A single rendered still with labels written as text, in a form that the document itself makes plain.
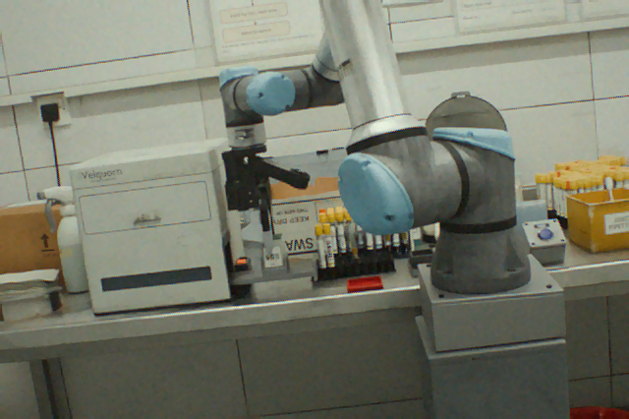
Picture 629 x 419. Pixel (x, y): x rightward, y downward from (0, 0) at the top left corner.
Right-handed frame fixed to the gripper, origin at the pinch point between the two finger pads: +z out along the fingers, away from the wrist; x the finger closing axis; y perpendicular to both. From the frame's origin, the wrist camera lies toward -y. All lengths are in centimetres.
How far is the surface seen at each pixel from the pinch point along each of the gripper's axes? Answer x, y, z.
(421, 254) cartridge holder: -5.5, -29.2, 6.3
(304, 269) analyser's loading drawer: 0.7, -5.6, 5.0
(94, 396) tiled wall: -60, 64, 50
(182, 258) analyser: 4.3, 17.2, -0.8
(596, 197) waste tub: -13, -68, 0
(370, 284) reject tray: 4.0, -18.0, 8.8
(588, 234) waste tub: -1, -62, 5
